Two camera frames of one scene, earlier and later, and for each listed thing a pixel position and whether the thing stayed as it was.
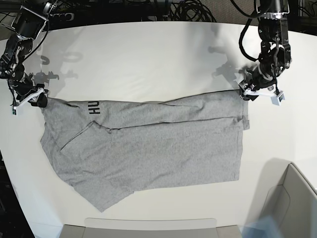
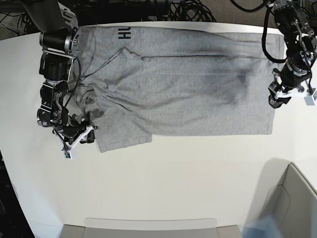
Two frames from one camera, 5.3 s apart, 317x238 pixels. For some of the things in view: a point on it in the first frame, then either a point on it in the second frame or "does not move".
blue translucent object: x=265 y=227 does not move
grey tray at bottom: x=148 y=227 does not move
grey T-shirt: x=108 y=149 -> x=136 y=83
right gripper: x=257 y=82 -> x=286 y=81
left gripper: x=26 y=88 -> x=71 y=134
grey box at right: x=287 y=198 does not move
